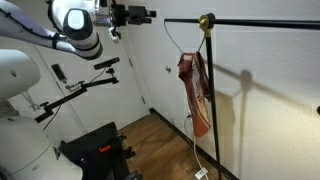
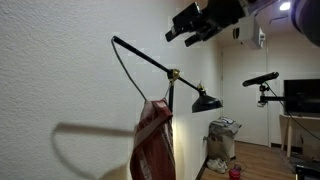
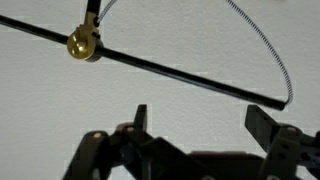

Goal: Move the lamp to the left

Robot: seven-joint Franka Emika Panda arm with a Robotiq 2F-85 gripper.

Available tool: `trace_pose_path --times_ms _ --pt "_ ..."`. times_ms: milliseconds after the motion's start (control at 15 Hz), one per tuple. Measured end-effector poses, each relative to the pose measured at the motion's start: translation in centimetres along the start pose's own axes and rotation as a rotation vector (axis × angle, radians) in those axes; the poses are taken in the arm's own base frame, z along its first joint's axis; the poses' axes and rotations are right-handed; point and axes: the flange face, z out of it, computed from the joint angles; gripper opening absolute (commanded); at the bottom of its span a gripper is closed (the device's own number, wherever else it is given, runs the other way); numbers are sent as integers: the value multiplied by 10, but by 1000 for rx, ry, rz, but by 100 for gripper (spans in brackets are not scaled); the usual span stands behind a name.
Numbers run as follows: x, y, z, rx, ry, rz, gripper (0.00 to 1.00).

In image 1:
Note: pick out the white power adapter block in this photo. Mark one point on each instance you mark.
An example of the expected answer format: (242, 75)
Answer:
(201, 173)

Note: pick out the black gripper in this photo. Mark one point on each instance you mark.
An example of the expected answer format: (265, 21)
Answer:
(120, 15)

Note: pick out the black articulated camera mount arm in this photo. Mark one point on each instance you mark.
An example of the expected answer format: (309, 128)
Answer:
(66, 96)

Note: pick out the small metal wall hook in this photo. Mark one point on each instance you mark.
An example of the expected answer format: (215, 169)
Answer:
(168, 69)

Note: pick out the orange tag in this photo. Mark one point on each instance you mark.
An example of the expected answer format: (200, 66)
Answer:
(105, 148)

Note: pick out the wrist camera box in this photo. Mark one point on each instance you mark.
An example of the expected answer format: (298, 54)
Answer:
(114, 35)

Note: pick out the red white hanging towel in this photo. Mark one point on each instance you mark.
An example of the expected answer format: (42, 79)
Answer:
(196, 93)

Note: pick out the black bar camera near notice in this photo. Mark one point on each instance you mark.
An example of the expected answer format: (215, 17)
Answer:
(106, 63)

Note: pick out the black door keypad lock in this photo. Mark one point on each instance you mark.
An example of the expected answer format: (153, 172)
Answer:
(59, 72)

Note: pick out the black wheeled equipment case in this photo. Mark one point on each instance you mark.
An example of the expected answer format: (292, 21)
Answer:
(96, 160)

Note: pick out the white door with notice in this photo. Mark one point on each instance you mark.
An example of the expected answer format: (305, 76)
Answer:
(100, 100)

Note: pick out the white wall outlet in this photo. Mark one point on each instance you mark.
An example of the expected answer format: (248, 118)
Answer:
(189, 117)

